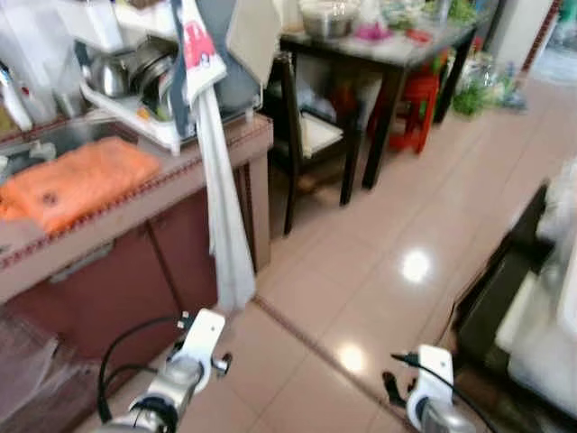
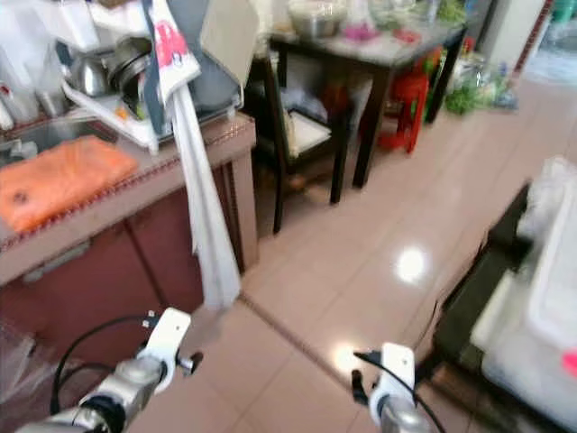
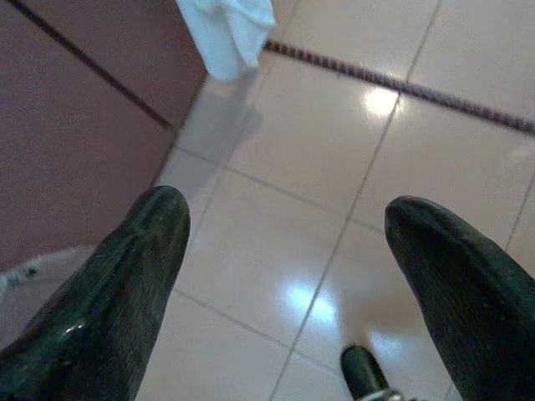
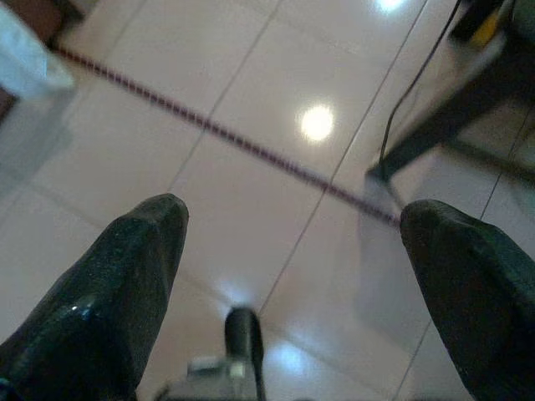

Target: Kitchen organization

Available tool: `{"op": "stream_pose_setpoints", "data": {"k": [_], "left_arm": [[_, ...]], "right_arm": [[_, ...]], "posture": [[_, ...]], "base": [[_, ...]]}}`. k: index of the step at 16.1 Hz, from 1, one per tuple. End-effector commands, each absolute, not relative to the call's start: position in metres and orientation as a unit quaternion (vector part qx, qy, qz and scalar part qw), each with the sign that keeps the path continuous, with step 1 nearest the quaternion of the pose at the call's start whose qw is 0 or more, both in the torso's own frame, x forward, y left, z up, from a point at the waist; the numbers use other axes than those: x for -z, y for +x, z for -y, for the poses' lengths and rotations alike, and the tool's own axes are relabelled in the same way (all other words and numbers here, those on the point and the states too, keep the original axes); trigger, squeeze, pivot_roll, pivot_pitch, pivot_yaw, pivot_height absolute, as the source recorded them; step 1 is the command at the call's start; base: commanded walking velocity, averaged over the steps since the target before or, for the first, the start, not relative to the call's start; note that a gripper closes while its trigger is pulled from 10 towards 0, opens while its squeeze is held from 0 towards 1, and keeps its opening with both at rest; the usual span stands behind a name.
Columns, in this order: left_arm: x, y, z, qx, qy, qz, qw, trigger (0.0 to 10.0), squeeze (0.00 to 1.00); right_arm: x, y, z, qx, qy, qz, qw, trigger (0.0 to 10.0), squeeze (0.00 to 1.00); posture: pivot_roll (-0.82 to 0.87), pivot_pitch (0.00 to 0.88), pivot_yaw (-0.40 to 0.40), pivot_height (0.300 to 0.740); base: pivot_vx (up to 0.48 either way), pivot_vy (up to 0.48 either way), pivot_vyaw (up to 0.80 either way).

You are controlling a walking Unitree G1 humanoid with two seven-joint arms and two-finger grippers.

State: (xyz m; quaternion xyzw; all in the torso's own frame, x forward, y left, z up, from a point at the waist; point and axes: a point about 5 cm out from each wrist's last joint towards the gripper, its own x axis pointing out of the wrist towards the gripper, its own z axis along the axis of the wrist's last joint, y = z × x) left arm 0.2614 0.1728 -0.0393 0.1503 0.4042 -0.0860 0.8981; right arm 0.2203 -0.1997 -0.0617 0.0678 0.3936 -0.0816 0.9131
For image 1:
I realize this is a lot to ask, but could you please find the black low furniture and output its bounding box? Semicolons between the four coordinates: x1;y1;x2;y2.
449;180;577;433

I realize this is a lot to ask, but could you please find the maroon cabinet door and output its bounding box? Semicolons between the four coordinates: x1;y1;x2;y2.
0;216;186;371
149;183;224;309

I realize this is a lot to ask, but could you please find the white hanging cloth red print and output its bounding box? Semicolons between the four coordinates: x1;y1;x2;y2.
174;0;260;314

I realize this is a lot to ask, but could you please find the white plastic container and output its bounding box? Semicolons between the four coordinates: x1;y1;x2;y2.
500;162;577;393

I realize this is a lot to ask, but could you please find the clear bubble wrap sheet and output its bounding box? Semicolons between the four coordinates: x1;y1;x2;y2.
0;311;71;429

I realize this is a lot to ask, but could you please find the black chair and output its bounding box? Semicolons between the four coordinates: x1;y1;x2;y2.
261;50;367;237

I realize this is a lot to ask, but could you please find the white dish rack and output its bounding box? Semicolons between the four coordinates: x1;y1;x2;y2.
77;50;267;156

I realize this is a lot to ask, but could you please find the red plastic stool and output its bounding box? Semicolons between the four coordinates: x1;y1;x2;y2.
388;68;444;156

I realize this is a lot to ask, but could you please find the dark wok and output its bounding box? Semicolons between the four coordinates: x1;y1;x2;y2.
131;36;183;102

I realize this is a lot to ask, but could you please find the steel pot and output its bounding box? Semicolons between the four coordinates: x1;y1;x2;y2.
88;50;138;100

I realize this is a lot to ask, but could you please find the green vegetables bunch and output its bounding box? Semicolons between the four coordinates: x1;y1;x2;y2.
449;52;528;120

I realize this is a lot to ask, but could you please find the black glass top table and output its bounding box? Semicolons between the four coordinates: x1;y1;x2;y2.
278;0;492;192

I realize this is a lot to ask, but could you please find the large steel bowl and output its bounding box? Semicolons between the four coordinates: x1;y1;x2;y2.
298;0;362;40

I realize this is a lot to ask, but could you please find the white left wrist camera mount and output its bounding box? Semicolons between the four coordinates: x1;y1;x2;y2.
175;308;227;392

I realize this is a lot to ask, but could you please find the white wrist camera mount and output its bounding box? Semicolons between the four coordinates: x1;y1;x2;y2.
405;344;455;432
175;308;227;392

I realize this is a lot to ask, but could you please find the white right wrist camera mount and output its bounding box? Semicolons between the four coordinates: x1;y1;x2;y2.
405;344;455;432

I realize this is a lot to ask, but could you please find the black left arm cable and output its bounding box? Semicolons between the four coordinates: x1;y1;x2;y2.
96;310;192;427

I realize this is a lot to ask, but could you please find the metal cabinet handle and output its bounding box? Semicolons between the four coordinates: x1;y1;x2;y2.
48;240;118;286

